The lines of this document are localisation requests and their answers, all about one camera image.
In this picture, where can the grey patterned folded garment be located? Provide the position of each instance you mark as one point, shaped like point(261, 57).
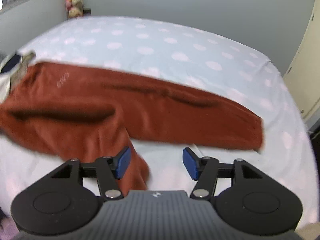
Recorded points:
point(13, 69)

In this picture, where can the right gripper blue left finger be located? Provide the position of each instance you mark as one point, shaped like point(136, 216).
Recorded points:
point(111, 169)

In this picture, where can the rust red fleece garment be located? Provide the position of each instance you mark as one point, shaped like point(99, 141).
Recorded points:
point(87, 113)

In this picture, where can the cream room door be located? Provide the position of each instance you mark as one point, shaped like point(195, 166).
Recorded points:
point(302, 77)

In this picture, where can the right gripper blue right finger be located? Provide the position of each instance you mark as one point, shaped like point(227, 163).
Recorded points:
point(203, 170)

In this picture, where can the polka dot bed sheet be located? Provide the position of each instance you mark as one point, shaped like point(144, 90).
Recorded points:
point(191, 57)

